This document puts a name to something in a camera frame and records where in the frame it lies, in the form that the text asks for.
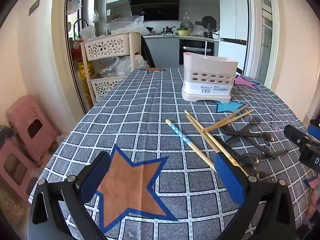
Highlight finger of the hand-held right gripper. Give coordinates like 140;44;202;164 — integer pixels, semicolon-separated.
308;119;320;139
284;124;311;147

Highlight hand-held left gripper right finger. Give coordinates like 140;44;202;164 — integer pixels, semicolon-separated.
213;151;299;240

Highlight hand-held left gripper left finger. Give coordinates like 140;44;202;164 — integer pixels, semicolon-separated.
27;151;111;240

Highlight beige plastic utensil holder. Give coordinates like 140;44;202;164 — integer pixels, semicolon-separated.
181;52;238;103

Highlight blue patterned chopstick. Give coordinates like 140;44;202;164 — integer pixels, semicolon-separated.
165;119;218;173

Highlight grey checked star tablecloth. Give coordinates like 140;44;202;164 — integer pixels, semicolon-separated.
29;67;320;240

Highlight gold foil bag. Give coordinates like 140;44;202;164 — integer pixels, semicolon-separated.
78;60;94;106

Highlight clear plastic bags inside rack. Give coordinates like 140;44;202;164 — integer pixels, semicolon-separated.
99;54;150;78

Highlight red basket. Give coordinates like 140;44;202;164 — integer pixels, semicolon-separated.
70;49;83;61

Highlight black built-in oven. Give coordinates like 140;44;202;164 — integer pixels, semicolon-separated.
178;39;216;66

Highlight beige flower-pattern storage rack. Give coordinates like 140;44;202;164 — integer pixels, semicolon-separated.
80;32;143;106

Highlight black chair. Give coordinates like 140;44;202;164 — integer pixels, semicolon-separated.
141;35;167;72

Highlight white refrigerator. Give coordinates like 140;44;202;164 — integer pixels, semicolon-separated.
217;0;251;76

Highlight round black fan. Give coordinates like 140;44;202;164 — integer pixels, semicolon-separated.
202;16;217;29

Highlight kitchen faucet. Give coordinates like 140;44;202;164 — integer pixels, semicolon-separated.
73;18;89;41

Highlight clear plastic bags on rack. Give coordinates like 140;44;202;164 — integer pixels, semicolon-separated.
106;15;153;36

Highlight white hanging plastic bag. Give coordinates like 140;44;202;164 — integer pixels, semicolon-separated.
89;8;101;23

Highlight black range hood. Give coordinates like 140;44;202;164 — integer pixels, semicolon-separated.
128;0;181;22

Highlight black utensil handle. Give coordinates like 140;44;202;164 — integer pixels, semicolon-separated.
246;137;278;160

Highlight grey wall switch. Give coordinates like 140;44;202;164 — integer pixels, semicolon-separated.
28;0;41;16

